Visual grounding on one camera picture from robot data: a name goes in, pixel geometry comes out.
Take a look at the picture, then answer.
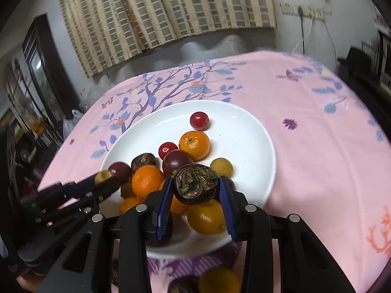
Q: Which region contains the small green longan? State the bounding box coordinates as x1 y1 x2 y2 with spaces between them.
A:
94 170 113 186

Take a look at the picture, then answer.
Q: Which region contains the checked beige curtain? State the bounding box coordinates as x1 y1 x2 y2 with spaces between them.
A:
59 0 276 77

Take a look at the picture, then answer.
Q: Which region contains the tan longan front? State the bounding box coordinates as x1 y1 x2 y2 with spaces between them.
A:
120 183 136 199

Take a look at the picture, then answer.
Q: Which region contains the large dark purple plum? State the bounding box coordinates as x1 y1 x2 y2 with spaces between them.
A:
162 149 194 176

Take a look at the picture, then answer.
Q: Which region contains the yellow lemon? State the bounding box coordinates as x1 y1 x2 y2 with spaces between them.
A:
198 267 240 293
187 199 226 235

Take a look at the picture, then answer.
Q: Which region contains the dark purple plum top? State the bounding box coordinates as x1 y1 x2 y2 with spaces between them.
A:
108 161 132 185

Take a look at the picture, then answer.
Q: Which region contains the white plastic bag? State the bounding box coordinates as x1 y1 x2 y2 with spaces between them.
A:
62 109 84 139

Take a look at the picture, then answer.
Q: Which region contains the small dark plum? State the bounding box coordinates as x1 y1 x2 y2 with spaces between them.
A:
226 177 236 190

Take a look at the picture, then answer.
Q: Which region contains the white power cable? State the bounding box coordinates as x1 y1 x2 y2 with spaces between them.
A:
291 14 315 56

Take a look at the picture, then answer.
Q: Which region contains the white wall power strip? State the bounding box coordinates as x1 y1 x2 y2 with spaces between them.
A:
280 2 326 21

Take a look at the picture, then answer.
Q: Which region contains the dark water chestnut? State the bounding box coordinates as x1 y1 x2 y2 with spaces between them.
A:
130 153 158 173
167 275 199 293
173 164 219 206
111 259 119 287

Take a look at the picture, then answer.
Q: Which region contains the small orange kumquat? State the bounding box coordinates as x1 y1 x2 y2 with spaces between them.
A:
119 197 142 215

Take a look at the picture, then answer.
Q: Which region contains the pink printed tablecloth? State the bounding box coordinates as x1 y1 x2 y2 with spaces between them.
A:
40 52 390 292

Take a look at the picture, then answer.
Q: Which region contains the white oval plate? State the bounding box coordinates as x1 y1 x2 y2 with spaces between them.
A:
100 100 276 259

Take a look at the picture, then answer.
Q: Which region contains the yellow-green longan with stem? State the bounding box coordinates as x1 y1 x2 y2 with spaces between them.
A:
210 157 234 178

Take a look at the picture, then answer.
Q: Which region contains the large mandarin orange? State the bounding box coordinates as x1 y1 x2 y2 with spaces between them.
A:
170 195 189 215

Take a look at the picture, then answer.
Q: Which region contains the dark framed cabinet door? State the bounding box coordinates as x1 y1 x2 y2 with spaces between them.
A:
22 14 79 122

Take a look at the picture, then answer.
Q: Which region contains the red cherry tomato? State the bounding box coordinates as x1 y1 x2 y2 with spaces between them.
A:
158 142 178 160
190 112 209 131

